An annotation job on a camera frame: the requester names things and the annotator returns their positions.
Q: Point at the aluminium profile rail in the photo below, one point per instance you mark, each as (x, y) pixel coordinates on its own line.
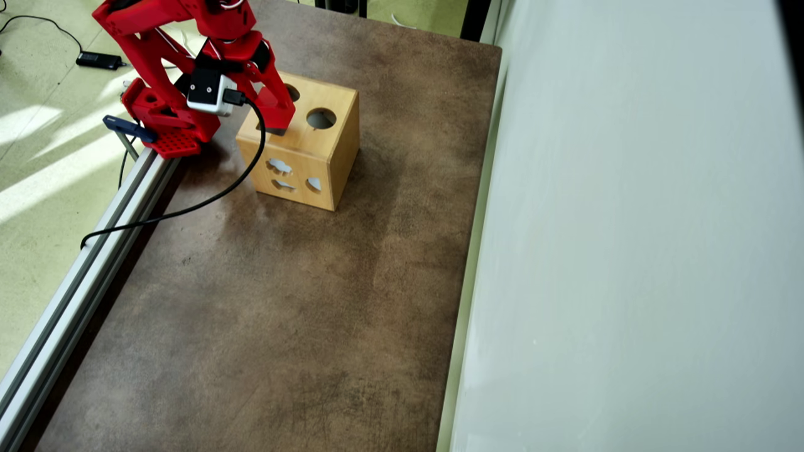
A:
(81, 282)

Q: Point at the red robot arm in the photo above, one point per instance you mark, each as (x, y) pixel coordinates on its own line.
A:
(144, 19)

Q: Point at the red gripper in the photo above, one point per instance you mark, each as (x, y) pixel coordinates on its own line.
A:
(274, 94)

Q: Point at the large white board panel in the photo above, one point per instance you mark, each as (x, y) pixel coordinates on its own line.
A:
(628, 251)

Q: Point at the blue clamp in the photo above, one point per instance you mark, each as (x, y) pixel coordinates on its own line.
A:
(129, 127)

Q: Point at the wooden shape sorter box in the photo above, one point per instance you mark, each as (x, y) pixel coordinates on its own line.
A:
(314, 157)

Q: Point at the black power adapter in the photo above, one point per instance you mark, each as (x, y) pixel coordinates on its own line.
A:
(99, 60)

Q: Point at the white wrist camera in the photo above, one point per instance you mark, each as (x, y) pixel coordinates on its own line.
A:
(207, 91)

